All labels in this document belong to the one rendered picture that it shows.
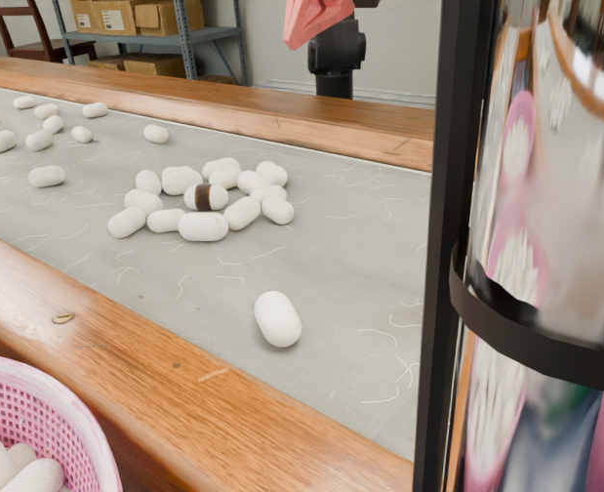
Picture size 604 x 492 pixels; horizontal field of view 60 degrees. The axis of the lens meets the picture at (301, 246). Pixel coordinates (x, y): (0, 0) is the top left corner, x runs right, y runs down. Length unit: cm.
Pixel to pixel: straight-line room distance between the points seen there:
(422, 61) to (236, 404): 244
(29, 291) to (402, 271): 23
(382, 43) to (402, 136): 216
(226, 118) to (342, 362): 44
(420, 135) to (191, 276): 27
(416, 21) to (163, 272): 231
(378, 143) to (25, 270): 34
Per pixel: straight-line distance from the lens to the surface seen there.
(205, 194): 44
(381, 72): 271
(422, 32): 259
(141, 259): 40
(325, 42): 85
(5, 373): 29
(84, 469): 25
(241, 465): 21
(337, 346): 29
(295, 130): 59
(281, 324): 28
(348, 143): 55
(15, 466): 29
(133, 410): 24
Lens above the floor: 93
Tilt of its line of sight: 30 degrees down
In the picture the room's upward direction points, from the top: 4 degrees counter-clockwise
